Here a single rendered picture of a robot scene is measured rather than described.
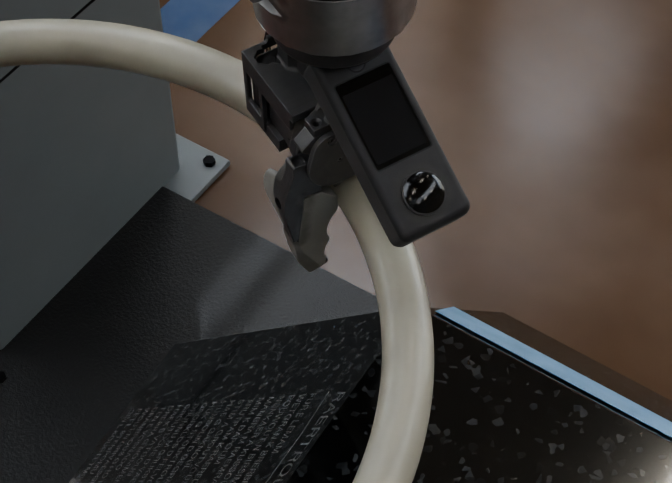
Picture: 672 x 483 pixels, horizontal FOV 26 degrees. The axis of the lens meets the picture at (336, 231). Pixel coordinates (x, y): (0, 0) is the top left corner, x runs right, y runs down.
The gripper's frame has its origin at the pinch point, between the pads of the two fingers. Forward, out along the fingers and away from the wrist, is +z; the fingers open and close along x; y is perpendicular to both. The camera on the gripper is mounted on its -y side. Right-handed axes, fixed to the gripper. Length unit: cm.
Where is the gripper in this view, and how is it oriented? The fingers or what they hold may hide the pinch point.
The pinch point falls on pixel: (354, 245)
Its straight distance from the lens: 94.9
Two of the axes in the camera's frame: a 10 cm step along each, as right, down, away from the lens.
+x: -8.6, 4.2, -3.0
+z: 0.1, 6.0, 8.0
